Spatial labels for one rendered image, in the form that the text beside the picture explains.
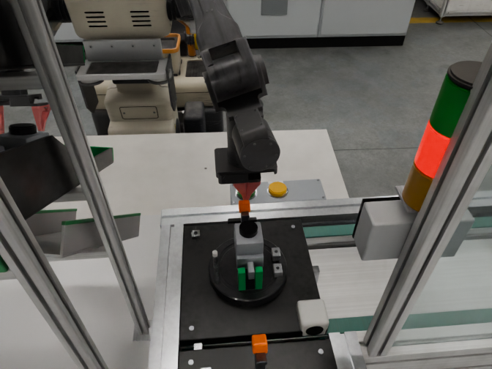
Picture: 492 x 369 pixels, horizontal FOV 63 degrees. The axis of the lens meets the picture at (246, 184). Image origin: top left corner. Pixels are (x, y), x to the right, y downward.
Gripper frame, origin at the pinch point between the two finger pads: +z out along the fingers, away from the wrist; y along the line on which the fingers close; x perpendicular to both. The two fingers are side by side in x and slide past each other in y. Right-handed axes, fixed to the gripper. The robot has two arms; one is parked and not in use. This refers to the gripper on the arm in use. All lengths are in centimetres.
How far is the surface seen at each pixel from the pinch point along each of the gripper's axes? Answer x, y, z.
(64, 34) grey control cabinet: 300, -128, 85
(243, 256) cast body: -12.8, -1.6, 0.9
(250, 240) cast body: -12.1, -0.3, -2.1
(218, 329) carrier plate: -20.5, -6.4, 9.4
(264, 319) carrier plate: -19.4, 1.2, 9.5
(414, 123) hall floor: 167, 132, 106
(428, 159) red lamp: -23.4, 16.3, -26.2
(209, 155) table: 38.1, -7.1, 20.0
